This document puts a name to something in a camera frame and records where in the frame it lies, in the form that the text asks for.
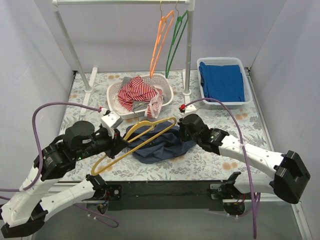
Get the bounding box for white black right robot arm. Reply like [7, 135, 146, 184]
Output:
[178, 114, 311, 204]

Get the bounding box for floral table mat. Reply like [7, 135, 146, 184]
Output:
[46, 70, 278, 182]

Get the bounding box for navy blue tank top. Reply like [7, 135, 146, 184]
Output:
[128, 121, 196, 164]

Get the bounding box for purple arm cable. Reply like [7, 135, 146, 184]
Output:
[184, 97, 262, 240]
[0, 101, 119, 229]

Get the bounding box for white oval laundry basket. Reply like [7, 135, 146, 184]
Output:
[106, 73, 174, 120]

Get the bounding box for white rectangular basket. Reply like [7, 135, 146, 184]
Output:
[196, 57, 253, 110]

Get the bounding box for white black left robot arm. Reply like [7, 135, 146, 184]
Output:
[0, 120, 129, 238]

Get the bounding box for blue folded cloth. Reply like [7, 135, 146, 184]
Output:
[198, 62, 245, 103]

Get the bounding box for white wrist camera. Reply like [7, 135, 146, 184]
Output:
[100, 107, 123, 139]
[179, 104, 197, 117]

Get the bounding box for yellow clothes hanger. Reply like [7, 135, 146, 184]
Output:
[90, 102, 178, 177]

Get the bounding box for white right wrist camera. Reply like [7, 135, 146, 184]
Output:
[179, 104, 197, 117]

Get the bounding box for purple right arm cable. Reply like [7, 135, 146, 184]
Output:
[184, 97, 262, 240]

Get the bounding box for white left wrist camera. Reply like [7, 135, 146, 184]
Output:
[100, 107, 123, 139]

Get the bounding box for grey garment in basket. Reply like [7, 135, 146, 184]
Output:
[117, 75, 151, 112]

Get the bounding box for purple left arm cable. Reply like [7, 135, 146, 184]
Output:
[0, 101, 119, 229]

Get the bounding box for orange clothes hanger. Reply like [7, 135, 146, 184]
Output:
[149, 0, 175, 79]

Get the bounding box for red white striped garment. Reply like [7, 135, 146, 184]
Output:
[117, 76, 164, 119]

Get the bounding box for aluminium frame rail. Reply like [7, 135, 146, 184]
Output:
[20, 181, 83, 240]

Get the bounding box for silver clothes rack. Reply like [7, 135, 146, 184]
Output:
[50, 0, 195, 107]

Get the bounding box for green clothes hanger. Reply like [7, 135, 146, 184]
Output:
[165, 0, 189, 79]

